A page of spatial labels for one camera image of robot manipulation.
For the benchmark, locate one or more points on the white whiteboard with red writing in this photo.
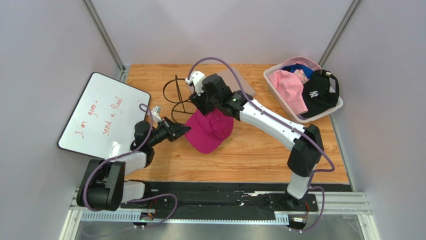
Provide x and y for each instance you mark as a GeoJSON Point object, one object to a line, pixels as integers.
{"type": "Point", "coordinates": [102, 122]}

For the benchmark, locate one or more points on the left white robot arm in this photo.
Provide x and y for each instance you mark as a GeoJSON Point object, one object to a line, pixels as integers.
{"type": "Point", "coordinates": [104, 188]}

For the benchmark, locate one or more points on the corner aluminium post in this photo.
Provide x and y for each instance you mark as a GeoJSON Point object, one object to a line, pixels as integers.
{"type": "Point", "coordinates": [344, 23]}
{"type": "Point", "coordinates": [100, 27]}

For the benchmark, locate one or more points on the black wire hat stand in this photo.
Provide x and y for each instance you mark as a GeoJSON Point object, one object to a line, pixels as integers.
{"type": "Point", "coordinates": [176, 92]}

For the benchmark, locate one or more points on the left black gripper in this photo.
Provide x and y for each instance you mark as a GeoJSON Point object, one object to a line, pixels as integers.
{"type": "Point", "coordinates": [173, 130]}

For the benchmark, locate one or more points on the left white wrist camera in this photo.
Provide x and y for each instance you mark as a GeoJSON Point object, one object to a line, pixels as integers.
{"type": "Point", "coordinates": [156, 114]}

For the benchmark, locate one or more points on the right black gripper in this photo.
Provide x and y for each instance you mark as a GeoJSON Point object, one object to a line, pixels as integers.
{"type": "Point", "coordinates": [201, 103]}

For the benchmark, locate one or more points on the pink bucket hat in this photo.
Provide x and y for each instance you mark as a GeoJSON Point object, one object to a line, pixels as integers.
{"type": "Point", "coordinates": [290, 88]}

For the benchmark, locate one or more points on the left corner aluminium post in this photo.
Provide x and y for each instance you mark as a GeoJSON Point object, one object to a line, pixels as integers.
{"type": "Point", "coordinates": [100, 27]}

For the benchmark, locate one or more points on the aluminium frame rail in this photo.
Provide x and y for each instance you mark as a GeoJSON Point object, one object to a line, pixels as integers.
{"type": "Point", "coordinates": [335, 204]}

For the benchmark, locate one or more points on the white plastic basket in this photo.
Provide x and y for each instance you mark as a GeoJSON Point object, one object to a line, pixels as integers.
{"type": "Point", "coordinates": [289, 113]}

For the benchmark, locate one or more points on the magenta baseball cap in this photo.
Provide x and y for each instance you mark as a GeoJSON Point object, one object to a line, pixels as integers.
{"type": "Point", "coordinates": [208, 131]}

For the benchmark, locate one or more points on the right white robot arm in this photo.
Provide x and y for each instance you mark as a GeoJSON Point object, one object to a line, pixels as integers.
{"type": "Point", "coordinates": [304, 143]}

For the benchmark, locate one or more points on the light pink cap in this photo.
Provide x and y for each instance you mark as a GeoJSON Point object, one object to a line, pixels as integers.
{"type": "Point", "coordinates": [303, 61]}

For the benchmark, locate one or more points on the right corner aluminium post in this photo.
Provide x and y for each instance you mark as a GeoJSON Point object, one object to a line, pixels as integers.
{"type": "Point", "coordinates": [344, 23]}

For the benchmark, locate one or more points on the gold wire hat stand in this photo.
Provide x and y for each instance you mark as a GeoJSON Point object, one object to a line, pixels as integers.
{"type": "Point", "coordinates": [226, 141]}

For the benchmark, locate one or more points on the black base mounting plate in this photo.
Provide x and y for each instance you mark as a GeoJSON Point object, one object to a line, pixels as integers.
{"type": "Point", "coordinates": [223, 200]}

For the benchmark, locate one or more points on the black NY baseball cap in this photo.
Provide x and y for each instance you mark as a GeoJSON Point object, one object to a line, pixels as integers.
{"type": "Point", "coordinates": [320, 93]}

